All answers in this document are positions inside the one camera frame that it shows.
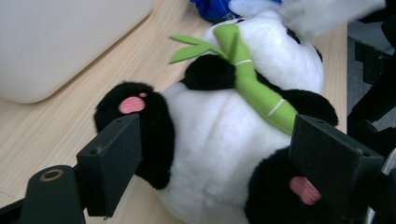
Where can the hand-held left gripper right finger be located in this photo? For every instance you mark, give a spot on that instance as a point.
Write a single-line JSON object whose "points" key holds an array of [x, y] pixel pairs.
{"points": [[336, 161]]}

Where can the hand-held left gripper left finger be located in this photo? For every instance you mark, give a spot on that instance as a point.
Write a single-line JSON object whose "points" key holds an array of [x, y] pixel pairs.
{"points": [[109, 161]]}

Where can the panda plush toy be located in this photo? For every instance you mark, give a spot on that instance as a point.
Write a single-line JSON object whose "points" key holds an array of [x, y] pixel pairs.
{"points": [[224, 140]]}

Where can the white wet wipe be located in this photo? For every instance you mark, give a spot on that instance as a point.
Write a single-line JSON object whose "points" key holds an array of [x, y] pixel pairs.
{"points": [[327, 14]]}

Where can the blue wet wipes pack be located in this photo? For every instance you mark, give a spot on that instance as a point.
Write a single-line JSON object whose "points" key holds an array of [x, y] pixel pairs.
{"points": [[211, 9]]}

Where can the black stand base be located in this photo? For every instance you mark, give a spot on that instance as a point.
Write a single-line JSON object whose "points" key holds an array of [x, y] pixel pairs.
{"points": [[376, 93]]}

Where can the white plastic bin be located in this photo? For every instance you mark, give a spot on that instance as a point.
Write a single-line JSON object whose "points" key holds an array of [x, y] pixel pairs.
{"points": [[62, 43]]}

